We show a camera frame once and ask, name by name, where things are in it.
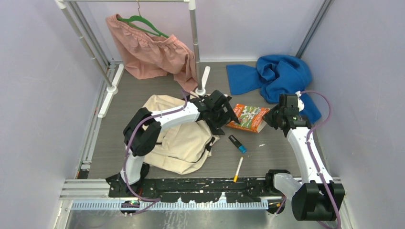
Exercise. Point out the black blue highlighter marker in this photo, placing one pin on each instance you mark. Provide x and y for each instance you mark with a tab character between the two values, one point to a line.
237	144

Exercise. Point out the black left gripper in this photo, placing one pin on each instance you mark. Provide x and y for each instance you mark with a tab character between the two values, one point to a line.
216	127

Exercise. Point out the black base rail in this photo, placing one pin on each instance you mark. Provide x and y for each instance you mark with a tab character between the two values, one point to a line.
198	190

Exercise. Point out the pink garment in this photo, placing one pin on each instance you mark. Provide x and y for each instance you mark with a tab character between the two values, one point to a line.
147	56

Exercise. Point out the metal corner pole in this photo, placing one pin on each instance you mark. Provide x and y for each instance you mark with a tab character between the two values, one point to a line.
320	15

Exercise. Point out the cream canvas backpack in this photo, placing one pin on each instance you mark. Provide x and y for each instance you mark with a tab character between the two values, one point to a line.
182	149

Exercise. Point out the orange paperback book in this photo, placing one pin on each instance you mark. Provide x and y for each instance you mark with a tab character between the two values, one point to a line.
250	118

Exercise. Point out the white yellow pen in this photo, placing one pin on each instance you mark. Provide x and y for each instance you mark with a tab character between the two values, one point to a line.
238	169

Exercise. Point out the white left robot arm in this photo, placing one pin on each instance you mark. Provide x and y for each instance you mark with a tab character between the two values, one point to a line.
160	112

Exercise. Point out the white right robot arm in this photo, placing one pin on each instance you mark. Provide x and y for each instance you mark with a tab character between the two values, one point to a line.
316	196

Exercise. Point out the blue cloth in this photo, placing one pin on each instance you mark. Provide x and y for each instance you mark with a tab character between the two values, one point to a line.
273	75

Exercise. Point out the metal clothes rack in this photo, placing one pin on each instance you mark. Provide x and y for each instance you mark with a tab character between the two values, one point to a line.
139	22

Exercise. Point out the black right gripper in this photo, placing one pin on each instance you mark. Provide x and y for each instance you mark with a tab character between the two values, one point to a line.
268	117

